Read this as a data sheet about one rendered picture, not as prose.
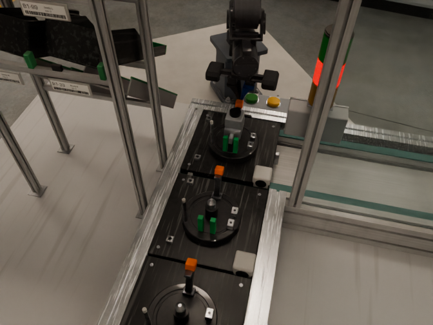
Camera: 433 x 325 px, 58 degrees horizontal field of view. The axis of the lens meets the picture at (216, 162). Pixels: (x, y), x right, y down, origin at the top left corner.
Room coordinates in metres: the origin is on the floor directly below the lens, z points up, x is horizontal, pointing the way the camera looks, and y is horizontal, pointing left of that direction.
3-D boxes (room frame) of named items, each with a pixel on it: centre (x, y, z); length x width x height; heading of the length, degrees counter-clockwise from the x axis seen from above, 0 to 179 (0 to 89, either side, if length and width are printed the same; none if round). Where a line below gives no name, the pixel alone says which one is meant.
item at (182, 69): (1.12, -0.02, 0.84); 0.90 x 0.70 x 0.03; 24
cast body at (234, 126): (0.76, -0.04, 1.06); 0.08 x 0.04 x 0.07; 168
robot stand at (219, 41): (1.14, -0.07, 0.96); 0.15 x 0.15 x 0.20; 24
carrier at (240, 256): (0.52, 0.01, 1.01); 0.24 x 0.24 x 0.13; 77
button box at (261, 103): (0.96, -0.18, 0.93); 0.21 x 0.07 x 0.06; 77
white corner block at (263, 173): (0.65, -0.12, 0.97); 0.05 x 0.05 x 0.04; 77
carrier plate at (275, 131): (0.77, -0.05, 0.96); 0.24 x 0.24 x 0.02; 77
